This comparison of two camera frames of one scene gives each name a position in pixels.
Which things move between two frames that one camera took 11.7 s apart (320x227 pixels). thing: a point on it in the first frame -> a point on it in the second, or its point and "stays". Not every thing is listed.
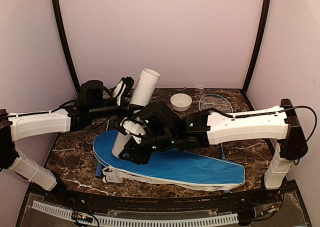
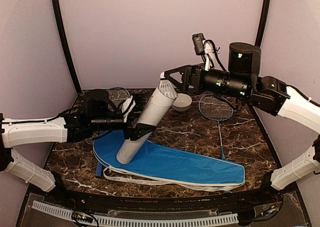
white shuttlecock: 116,177 -> 167,87
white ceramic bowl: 181,102 stays
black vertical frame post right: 267,1 stays
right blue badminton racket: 219,102 stays
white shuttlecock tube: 146,80 -> 154,113
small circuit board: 82,216 stays
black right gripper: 138,157 -> 188,70
